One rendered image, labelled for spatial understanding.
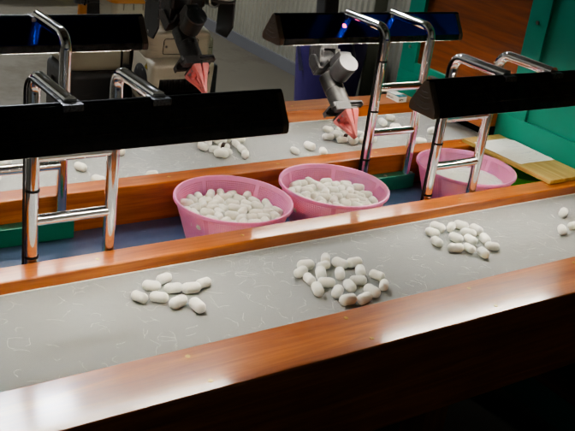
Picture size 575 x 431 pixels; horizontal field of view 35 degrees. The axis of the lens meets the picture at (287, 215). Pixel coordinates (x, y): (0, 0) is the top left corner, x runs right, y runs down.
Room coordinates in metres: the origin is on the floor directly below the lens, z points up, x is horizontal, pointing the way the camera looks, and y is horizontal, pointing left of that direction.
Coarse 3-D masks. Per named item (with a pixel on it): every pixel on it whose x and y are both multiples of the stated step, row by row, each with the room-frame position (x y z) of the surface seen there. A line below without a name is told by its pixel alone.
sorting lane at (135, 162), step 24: (360, 120) 2.66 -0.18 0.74; (408, 120) 2.73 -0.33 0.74; (432, 120) 2.77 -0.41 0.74; (192, 144) 2.25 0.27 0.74; (216, 144) 2.27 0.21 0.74; (240, 144) 2.30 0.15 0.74; (264, 144) 2.33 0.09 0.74; (288, 144) 2.35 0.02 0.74; (336, 144) 2.41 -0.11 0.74; (360, 144) 2.44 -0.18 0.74; (384, 144) 2.47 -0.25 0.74; (72, 168) 1.97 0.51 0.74; (96, 168) 1.99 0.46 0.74; (120, 168) 2.01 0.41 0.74; (144, 168) 2.03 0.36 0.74; (168, 168) 2.05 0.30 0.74; (192, 168) 2.07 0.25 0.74
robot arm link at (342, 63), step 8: (312, 56) 2.51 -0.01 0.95; (336, 56) 2.45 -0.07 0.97; (344, 56) 2.43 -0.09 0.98; (352, 56) 2.45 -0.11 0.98; (312, 64) 2.50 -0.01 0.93; (328, 64) 2.47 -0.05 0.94; (336, 64) 2.42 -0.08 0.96; (344, 64) 2.41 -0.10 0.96; (352, 64) 2.43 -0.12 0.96; (312, 72) 2.49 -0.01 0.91; (320, 72) 2.49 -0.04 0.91; (336, 72) 2.42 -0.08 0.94; (344, 72) 2.41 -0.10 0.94; (352, 72) 2.42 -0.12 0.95; (336, 80) 2.43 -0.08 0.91; (344, 80) 2.43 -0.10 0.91
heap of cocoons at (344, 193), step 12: (300, 180) 2.08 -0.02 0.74; (312, 180) 2.09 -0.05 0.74; (324, 180) 2.11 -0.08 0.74; (336, 180) 2.12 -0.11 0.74; (348, 180) 2.13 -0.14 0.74; (300, 192) 2.04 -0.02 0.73; (312, 192) 2.02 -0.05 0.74; (324, 192) 2.03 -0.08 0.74; (336, 192) 2.07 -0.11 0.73; (348, 192) 2.06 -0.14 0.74; (360, 192) 2.05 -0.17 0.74; (336, 204) 1.96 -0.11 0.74; (348, 204) 2.00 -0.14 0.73; (360, 204) 1.98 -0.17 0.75
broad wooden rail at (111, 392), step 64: (320, 320) 1.38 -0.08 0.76; (384, 320) 1.41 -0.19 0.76; (448, 320) 1.44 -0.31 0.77; (512, 320) 1.52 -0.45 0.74; (64, 384) 1.09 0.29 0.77; (128, 384) 1.11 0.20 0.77; (192, 384) 1.14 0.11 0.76; (256, 384) 1.17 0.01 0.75; (320, 384) 1.25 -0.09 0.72; (384, 384) 1.34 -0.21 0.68; (448, 384) 1.44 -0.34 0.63
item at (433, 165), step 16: (448, 64) 2.03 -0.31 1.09; (464, 64) 2.01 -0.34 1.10; (480, 64) 1.96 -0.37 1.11; (496, 64) 2.12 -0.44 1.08; (528, 64) 2.05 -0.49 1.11; (544, 64) 2.02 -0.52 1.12; (512, 80) 1.90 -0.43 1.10; (480, 128) 2.13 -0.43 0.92; (432, 144) 2.03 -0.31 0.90; (480, 144) 2.12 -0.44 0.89; (432, 160) 2.03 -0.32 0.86; (448, 160) 2.08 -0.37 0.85; (464, 160) 2.10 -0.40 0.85; (480, 160) 2.12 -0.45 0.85; (432, 176) 2.03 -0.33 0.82
